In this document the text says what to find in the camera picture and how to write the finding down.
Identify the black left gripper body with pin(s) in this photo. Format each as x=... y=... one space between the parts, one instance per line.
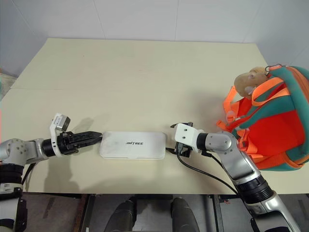
x=68 y=144

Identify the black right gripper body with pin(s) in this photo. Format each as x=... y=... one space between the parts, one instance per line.
x=184 y=150

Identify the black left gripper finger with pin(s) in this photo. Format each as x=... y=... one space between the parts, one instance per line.
x=87 y=134
x=88 y=142

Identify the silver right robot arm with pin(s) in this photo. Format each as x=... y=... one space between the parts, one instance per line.
x=241 y=164

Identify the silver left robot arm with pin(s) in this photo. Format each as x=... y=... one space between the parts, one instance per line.
x=17 y=149

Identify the white flat box with logo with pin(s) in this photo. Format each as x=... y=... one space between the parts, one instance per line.
x=132 y=150

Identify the orange and teal backpack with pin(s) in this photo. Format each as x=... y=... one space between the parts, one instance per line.
x=272 y=130

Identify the dark rounded shape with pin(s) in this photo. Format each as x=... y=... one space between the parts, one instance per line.
x=120 y=215
x=184 y=215

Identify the tan plush toy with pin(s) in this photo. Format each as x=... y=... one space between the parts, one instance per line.
x=243 y=82

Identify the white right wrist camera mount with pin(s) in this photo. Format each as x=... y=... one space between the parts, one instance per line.
x=186 y=135

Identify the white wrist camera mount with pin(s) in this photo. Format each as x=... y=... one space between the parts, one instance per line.
x=55 y=130
x=186 y=135

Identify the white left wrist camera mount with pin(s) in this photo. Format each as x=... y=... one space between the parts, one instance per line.
x=55 y=130

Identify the black metal table frame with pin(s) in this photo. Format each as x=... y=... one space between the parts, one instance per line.
x=217 y=212

